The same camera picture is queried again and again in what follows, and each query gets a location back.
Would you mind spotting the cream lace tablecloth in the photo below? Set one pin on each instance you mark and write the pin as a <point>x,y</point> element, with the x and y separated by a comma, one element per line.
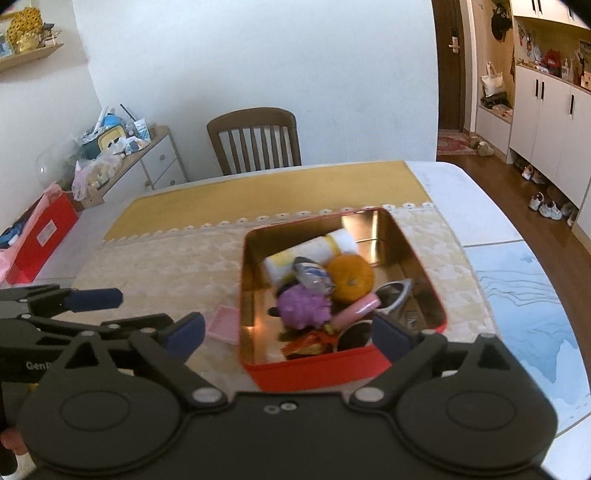
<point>161,272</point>

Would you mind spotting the small white drawer cabinet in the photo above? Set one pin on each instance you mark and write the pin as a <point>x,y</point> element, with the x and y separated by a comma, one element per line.
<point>161,161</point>

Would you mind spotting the pink card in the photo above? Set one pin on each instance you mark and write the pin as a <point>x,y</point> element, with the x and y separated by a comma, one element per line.
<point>224,323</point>

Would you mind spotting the wooden wall shelf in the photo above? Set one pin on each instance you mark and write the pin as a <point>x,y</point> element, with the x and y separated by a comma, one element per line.
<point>32,56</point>

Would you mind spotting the person's left hand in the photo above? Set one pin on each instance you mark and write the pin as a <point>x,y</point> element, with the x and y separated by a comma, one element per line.
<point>18,445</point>

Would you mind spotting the red tin box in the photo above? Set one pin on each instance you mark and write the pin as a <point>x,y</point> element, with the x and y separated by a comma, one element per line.
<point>300,374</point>

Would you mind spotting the white sunglasses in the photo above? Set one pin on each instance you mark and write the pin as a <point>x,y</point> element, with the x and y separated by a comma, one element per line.
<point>355,337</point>

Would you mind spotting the clear plastic bag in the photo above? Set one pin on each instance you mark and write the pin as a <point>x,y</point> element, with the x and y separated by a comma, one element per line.
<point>94,177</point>

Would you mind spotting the blue map table mat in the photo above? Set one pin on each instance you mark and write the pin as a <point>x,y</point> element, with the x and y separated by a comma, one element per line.
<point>521,314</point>

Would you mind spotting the white upper wall cabinet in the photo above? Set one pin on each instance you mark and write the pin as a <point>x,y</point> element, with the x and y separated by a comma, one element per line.
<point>554,9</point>

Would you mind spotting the teal yellow toy box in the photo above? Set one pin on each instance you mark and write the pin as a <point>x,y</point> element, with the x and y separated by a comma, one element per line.
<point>108,134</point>

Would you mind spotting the red toy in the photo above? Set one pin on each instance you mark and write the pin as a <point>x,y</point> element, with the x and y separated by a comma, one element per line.
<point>551,58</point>

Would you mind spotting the white tote bag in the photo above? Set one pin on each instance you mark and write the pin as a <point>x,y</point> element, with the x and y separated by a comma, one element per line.
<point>493,83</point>

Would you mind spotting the pink white shoes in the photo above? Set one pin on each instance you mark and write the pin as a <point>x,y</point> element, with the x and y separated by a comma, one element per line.
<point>533,174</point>

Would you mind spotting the beige slippers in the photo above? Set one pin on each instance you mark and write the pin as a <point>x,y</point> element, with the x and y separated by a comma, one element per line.
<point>482,147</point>

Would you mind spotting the pink tube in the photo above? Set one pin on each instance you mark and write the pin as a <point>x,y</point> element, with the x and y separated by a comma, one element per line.
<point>355,310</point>

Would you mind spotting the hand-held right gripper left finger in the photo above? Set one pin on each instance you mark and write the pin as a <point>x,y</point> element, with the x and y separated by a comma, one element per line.
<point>187,336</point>

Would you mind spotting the yellow table runner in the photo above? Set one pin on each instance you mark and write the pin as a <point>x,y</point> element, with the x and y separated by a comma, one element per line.
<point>231,198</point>

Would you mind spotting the white sneakers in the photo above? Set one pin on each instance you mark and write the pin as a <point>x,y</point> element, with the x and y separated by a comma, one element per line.
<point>545,206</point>

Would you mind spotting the red orange snack wrapper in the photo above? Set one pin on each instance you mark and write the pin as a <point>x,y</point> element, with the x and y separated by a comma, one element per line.
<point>309,344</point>

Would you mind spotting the gold ornament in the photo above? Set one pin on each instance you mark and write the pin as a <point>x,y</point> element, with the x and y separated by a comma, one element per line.
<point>25,27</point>

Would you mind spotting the purple plush toy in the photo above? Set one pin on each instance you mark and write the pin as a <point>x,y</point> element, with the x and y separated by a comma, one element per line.
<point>300,307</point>

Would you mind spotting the wooden chair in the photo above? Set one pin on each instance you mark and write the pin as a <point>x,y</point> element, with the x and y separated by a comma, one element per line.
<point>251,117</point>

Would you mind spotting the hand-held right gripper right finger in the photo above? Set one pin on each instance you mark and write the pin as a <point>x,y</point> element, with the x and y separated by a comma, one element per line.
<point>392,338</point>

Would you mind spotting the white low bench cabinet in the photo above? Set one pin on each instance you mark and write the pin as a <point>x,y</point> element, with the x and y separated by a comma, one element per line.
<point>493,127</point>

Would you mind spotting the orange fruit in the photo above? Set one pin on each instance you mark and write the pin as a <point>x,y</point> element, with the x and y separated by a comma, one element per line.
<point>351,277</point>

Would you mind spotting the brown wooden door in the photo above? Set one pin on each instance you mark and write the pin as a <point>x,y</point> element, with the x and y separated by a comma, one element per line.
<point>450,64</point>

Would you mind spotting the white yellow bottle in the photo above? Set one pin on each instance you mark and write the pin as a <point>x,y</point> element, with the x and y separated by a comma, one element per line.
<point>304,251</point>

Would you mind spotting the red cardboard box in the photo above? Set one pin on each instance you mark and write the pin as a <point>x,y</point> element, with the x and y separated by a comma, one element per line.
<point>41,240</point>

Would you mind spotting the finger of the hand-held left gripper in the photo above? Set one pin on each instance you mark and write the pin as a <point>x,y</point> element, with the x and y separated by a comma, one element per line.
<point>92,298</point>
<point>115,325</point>

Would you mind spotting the dark hanging bag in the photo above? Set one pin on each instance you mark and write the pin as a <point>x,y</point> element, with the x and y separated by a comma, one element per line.
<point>501,21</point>

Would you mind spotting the patterned red rug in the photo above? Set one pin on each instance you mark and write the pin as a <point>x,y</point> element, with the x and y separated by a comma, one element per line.
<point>452,145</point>

